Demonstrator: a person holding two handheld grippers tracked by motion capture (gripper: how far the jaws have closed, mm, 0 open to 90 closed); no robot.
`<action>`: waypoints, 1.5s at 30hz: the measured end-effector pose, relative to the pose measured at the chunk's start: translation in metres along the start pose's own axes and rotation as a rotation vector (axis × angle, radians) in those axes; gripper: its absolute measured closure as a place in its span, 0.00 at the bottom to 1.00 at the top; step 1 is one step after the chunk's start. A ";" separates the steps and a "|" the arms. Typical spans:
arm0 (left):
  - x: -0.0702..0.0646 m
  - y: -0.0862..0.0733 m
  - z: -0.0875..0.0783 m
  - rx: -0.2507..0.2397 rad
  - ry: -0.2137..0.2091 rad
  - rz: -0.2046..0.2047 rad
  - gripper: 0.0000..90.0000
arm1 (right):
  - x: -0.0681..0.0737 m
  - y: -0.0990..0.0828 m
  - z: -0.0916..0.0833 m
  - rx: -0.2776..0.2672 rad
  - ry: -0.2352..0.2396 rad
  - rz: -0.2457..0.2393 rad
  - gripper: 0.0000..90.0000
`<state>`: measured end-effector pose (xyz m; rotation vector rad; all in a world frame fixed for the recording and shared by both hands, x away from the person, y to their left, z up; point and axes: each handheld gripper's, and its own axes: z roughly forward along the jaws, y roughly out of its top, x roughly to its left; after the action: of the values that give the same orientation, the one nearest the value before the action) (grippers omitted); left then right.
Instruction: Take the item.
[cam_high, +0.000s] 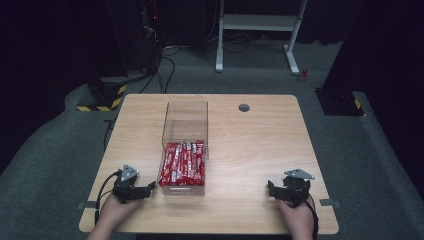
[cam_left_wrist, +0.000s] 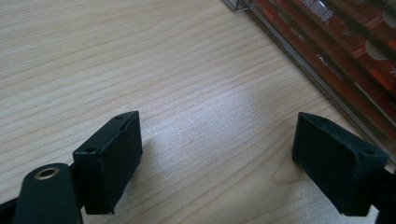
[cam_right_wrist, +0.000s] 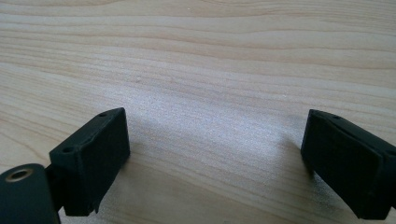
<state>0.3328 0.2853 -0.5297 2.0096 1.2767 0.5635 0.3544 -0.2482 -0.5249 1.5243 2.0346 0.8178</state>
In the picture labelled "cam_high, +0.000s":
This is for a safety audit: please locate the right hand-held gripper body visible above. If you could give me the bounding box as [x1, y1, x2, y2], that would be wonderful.
[281, 168, 316, 208]

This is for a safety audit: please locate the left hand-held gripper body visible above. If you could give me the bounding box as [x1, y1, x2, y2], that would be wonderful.
[112, 163, 140, 205]

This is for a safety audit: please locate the pile of red snack packets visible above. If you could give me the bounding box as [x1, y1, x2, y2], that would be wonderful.
[158, 140, 206, 187]

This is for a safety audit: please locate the clear plastic box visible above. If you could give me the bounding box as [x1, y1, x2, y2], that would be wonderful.
[156, 100, 210, 197]

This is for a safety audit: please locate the person's left hand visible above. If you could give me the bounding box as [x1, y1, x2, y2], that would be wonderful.
[98, 193, 142, 232]

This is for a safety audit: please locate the person's right hand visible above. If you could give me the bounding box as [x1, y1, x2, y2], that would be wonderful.
[277, 198, 315, 236]

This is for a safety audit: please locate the grey tape strip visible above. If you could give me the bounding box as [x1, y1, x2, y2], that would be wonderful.
[318, 198, 342, 209]

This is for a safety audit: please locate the black yellow striped stand base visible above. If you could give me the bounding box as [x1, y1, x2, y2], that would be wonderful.
[76, 75, 129, 113]

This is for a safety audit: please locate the dark equipment rack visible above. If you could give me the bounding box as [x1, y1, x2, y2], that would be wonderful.
[138, 0, 165, 73]

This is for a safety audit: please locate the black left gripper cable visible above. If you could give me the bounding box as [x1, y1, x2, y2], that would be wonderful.
[94, 169, 120, 226]

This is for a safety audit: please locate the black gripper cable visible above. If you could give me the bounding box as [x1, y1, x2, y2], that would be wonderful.
[304, 194, 320, 240]
[94, 169, 120, 226]

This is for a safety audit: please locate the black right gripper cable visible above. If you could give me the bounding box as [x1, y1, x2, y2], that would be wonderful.
[304, 194, 320, 240]

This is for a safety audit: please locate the black cable beside table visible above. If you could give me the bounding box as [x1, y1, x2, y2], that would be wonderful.
[103, 115, 118, 152]

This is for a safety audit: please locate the black floor cable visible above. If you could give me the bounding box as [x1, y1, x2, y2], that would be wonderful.
[139, 54, 177, 95]

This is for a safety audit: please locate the white metal stand frame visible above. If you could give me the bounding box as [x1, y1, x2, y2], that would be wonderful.
[215, 0, 310, 76]

